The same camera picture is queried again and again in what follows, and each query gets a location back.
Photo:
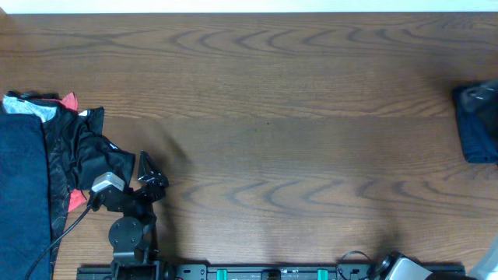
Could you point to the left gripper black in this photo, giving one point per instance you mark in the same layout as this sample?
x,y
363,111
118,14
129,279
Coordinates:
x,y
156,187

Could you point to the navy blue t-shirt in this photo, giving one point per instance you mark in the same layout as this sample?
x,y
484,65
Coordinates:
x,y
476,116

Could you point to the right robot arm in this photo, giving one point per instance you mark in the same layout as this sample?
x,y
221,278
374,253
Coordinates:
x,y
397,266

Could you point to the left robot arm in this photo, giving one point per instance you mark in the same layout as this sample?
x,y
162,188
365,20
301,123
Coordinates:
x,y
133,236

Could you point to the black patterned garment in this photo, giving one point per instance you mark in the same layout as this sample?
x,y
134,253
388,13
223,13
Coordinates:
x,y
77,153

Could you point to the red garment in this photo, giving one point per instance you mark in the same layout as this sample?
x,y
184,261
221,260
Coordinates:
x,y
69,101

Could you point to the navy blue folded garment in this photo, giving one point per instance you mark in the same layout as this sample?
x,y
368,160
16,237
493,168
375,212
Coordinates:
x,y
25,218

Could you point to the white grey garment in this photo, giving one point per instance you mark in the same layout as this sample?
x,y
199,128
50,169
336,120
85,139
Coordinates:
x,y
14,105

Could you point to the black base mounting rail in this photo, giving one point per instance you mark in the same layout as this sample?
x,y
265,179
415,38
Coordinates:
x,y
205,272

